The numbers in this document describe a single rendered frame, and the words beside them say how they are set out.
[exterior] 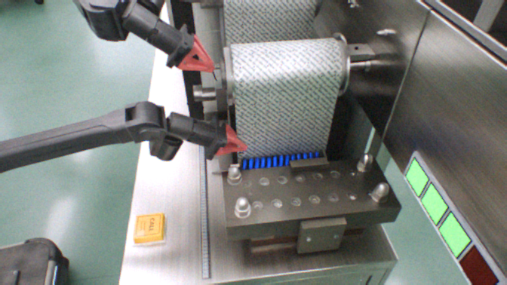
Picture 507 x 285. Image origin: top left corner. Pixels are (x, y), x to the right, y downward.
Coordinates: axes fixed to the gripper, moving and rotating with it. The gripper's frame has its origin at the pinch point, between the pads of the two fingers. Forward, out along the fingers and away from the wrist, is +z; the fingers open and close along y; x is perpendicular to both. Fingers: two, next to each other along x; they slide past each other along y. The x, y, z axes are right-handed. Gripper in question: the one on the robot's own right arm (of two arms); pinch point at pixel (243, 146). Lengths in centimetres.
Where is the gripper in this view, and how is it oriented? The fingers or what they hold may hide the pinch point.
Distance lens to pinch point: 84.6
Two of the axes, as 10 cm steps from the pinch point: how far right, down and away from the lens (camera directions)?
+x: 4.9, -6.8, -5.5
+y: 1.3, 6.8, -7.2
